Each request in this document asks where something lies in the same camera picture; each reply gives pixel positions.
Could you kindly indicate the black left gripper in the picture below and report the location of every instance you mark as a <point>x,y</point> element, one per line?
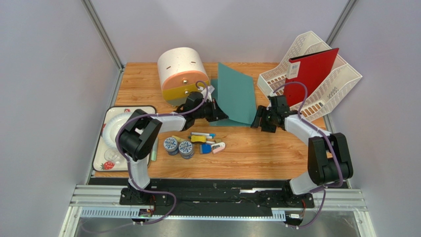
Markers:
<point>217,113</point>

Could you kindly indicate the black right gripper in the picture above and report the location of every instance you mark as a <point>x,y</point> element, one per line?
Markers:
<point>263,116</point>

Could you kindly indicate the teal file folder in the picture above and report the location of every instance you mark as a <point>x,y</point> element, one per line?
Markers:
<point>234,94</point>

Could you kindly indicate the red file folder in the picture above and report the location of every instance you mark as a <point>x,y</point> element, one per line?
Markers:
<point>311,70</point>

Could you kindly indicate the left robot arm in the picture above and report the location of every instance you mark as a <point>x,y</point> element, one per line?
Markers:
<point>136,138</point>

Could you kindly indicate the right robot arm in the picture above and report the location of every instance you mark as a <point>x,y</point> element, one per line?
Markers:
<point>329,162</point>

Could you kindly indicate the white blue marker pen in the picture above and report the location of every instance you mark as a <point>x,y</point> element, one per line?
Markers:
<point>203,134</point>

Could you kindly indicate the yellow bone-shaped eraser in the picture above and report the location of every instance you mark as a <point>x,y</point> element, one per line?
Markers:
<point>199,139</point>

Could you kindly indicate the blue patterned tape roll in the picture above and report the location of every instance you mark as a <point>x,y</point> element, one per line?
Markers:
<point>186,149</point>
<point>171,146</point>

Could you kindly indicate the round drawer storage box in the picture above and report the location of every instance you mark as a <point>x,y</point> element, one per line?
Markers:
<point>179,70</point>

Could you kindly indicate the white plastic file rack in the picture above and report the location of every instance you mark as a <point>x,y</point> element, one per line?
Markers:
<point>329,93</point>

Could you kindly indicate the light green pen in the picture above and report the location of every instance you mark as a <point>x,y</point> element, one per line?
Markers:
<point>154,151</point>

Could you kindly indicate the strawberry pattern tray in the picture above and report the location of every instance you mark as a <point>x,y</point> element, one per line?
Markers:
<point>109,159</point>

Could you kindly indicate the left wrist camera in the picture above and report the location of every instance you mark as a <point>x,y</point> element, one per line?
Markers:
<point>206,91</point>

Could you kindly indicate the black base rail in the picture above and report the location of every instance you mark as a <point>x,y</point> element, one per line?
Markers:
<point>216,197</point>

